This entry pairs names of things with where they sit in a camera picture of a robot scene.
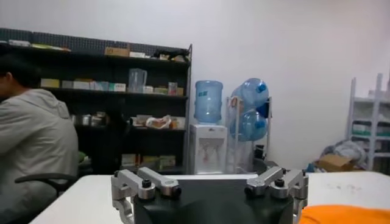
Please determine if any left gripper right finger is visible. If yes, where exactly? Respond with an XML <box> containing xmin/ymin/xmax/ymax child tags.
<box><xmin>244</xmin><ymin>166</ymin><xmax>310</xmax><ymax>224</ymax></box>

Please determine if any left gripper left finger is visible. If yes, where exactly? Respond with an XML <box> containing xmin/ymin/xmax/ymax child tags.
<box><xmin>111</xmin><ymin>166</ymin><xmax>182</xmax><ymax>224</ymax></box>

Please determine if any orange t-shirt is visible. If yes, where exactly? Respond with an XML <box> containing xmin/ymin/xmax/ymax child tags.
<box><xmin>300</xmin><ymin>204</ymin><xmax>390</xmax><ymax>224</ymax></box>

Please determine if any pile of striped clothes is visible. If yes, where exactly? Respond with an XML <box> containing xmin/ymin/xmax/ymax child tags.
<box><xmin>319</xmin><ymin>139</ymin><xmax>368</xmax><ymax>170</ymax></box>

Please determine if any yellow green box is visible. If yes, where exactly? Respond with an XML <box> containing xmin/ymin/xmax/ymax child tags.
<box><xmin>141</xmin><ymin>155</ymin><xmax>160</xmax><ymax>167</ymax></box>

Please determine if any white red box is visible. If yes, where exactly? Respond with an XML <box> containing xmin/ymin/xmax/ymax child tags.
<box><xmin>121</xmin><ymin>153</ymin><xmax>138</xmax><ymax>167</ymax></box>

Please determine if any white metal jug rack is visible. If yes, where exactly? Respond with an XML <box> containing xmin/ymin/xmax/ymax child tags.
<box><xmin>225</xmin><ymin>96</ymin><xmax>272</xmax><ymax>175</ymax></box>

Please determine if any large open-flap cardboard box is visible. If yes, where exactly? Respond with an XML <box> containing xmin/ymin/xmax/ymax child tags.
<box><xmin>316</xmin><ymin>153</ymin><xmax>355</xmax><ymax>173</ymax></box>

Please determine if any plastic bag with food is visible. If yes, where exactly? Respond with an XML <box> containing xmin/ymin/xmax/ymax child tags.
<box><xmin>145</xmin><ymin>114</ymin><xmax>172</xmax><ymax>130</ymax></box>

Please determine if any blue water jug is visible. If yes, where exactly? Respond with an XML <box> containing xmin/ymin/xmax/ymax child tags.
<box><xmin>230</xmin><ymin>109</ymin><xmax>268</xmax><ymax>142</ymax></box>
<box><xmin>234</xmin><ymin>77</ymin><xmax>270</xmax><ymax>110</ymax></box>
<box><xmin>194</xmin><ymin>80</ymin><xmax>224</xmax><ymax>124</ymax></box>

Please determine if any white water dispenser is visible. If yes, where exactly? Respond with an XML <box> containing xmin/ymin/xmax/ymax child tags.
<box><xmin>188</xmin><ymin>123</ymin><xmax>229</xmax><ymax>175</ymax></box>

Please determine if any black office chair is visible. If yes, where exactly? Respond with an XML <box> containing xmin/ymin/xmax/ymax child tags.
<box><xmin>14</xmin><ymin>172</ymin><xmax>79</xmax><ymax>198</ymax></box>

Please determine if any white green box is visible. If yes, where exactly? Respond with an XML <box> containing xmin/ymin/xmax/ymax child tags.
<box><xmin>108</xmin><ymin>82</ymin><xmax>127</xmax><ymax>93</ymax></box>

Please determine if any clear plastic container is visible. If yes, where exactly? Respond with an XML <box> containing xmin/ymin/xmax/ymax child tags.
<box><xmin>127</xmin><ymin>68</ymin><xmax>148</xmax><ymax>94</ymax></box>

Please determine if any blue white box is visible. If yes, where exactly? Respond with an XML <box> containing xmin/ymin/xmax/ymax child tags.
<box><xmin>91</xmin><ymin>81</ymin><xmax>110</xmax><ymax>92</ymax></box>

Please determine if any white shelving unit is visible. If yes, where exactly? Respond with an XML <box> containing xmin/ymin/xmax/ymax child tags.
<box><xmin>346</xmin><ymin>72</ymin><xmax>390</xmax><ymax>176</ymax></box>

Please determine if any person in grey hoodie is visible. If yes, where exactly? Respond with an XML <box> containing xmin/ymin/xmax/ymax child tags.
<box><xmin>0</xmin><ymin>54</ymin><xmax>79</xmax><ymax>224</ymax></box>

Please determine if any black shelving unit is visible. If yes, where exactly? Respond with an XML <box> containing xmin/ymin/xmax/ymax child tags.
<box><xmin>0</xmin><ymin>27</ymin><xmax>193</xmax><ymax>176</ymax></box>

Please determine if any small brown carton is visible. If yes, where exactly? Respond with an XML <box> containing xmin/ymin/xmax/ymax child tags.
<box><xmin>104</xmin><ymin>47</ymin><xmax>130</xmax><ymax>58</ymax></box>

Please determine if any yellow label box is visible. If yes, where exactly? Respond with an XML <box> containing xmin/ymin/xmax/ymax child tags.
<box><xmin>40</xmin><ymin>78</ymin><xmax>60</xmax><ymax>89</ymax></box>

